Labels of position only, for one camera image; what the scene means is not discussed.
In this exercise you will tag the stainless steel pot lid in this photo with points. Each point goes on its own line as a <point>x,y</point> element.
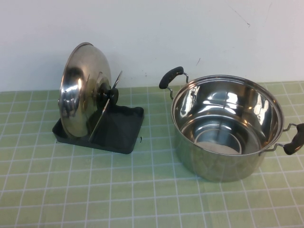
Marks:
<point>79,95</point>

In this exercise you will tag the black lid rack tray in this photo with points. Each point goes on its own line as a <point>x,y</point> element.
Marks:
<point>121,137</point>

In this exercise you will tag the green checked tablecloth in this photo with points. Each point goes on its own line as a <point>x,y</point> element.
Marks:
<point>118,202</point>

